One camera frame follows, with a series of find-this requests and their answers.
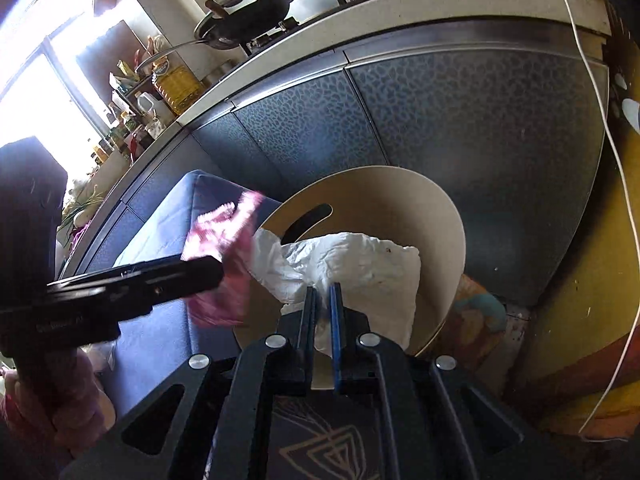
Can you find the pink plastic wrapper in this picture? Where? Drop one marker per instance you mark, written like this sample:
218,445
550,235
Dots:
225,240

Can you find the kitchen window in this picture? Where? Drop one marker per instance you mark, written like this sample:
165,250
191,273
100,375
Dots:
40,80

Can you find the purple cloth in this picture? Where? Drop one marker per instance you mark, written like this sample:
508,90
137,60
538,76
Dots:
80,235

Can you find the pile of food packets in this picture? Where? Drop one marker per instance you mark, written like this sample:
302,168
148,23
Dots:
125,72

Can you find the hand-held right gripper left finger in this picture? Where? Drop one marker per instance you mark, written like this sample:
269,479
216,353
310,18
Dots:
311,320

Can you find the orange teal mat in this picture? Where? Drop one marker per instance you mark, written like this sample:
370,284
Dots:
475,310

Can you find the green onions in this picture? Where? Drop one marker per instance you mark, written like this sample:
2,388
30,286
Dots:
80,210

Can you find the blue printed tablecloth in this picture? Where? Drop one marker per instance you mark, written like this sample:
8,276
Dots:
160,220

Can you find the row of condiment bottles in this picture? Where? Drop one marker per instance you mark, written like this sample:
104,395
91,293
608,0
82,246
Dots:
125,135

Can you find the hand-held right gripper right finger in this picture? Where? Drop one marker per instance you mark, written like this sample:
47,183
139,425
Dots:
337,330

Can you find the grey kitchen counter cabinet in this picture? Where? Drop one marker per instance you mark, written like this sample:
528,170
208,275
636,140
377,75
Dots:
450,110

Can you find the white plastic bag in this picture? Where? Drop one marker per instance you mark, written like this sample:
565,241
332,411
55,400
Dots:
360,270

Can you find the yellow cooking oil bottle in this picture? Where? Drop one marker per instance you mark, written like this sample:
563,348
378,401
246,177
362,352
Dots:
180,85

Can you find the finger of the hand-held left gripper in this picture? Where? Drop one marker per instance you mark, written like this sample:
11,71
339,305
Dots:
180,275

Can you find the white plastic jug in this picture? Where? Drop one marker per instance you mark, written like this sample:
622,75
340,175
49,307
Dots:
147,107

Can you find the yellow patterned panel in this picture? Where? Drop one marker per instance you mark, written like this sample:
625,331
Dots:
590,285

